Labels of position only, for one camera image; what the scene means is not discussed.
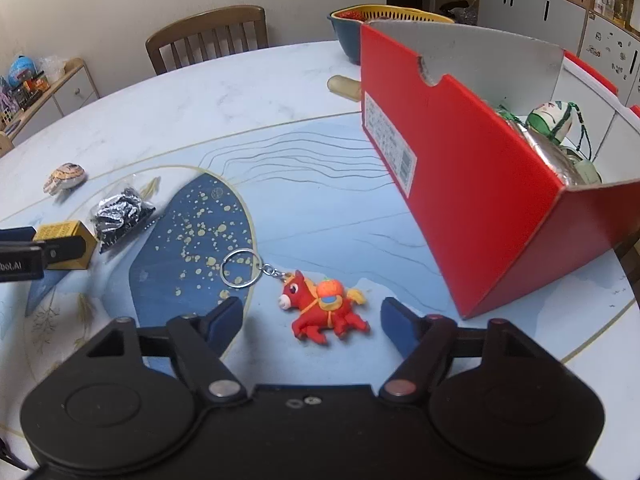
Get yellow basket in blue bowl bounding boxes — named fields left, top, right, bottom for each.
left=328, top=4, right=454, bottom=66

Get red cardboard box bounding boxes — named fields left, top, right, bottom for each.
left=359, top=19, right=640, bottom=321

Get small yellow box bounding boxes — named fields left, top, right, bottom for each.
left=32, top=219, right=97, bottom=272

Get foil snack packet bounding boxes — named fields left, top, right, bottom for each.
left=499, top=109, right=582, bottom=187

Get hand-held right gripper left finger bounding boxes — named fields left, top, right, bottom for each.
left=84, top=295, right=246, bottom=402

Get beige cylinder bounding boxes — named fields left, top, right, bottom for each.
left=327, top=74, right=362, bottom=103

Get blue globe toy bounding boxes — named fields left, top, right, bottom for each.
left=9, top=54, right=39, bottom=84

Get green white painted toy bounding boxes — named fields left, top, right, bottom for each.
left=527, top=101, right=574, bottom=144

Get wooden chair beside table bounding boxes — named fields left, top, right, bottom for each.
left=614, top=237, right=640, bottom=302

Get white wall cabinets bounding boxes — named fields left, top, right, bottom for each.
left=476, top=0, right=640, bottom=117

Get brown wooden chair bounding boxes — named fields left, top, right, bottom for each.
left=145, top=5, right=269, bottom=76

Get red horse keychain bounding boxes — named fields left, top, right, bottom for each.
left=219, top=248, right=372, bottom=346

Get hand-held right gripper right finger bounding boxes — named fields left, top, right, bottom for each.
left=379, top=297, right=542, bottom=403

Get painted shell figurine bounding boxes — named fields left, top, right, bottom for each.
left=43, top=162, right=87, bottom=196

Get wooden sideboard cabinet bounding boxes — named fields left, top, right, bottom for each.
left=0, top=57, right=99, bottom=142

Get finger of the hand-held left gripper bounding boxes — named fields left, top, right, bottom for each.
left=0, top=226, right=37, bottom=244
left=41, top=234, right=87, bottom=269

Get black beads packet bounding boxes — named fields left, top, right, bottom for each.
left=89, top=187, right=162, bottom=254

